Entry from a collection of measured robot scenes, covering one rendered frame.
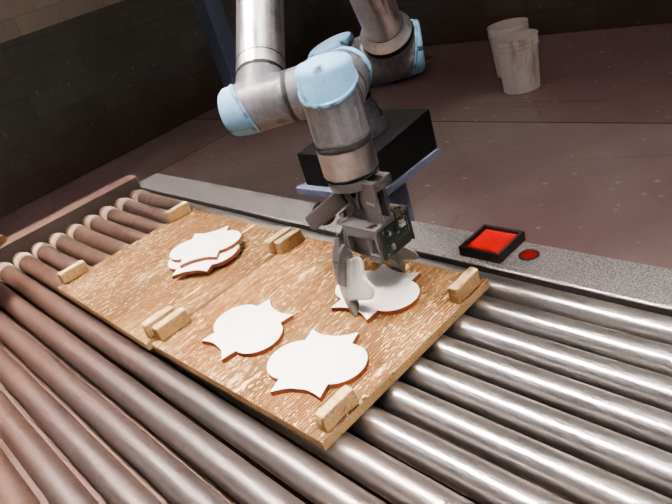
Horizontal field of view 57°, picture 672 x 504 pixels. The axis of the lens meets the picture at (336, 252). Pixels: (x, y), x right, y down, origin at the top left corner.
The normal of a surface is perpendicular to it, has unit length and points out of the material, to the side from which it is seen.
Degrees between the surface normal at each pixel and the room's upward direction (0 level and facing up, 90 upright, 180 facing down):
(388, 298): 0
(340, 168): 90
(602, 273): 0
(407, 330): 0
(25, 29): 90
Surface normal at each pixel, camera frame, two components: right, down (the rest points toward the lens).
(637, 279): -0.27, -0.84
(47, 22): 0.71, 0.15
